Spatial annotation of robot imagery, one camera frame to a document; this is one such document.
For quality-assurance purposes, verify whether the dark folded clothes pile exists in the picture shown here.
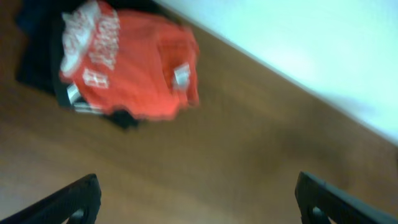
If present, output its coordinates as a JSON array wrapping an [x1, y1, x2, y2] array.
[[15, 0, 175, 94]]

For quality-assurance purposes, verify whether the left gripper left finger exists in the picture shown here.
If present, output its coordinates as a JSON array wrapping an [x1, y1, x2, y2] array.
[[1, 174, 101, 224]]

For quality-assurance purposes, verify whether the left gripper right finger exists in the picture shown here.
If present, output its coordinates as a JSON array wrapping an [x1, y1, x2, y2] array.
[[295, 172, 397, 224]]

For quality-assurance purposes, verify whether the orange printed t-shirt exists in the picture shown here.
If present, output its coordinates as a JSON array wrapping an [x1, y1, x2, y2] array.
[[59, 1, 199, 120]]

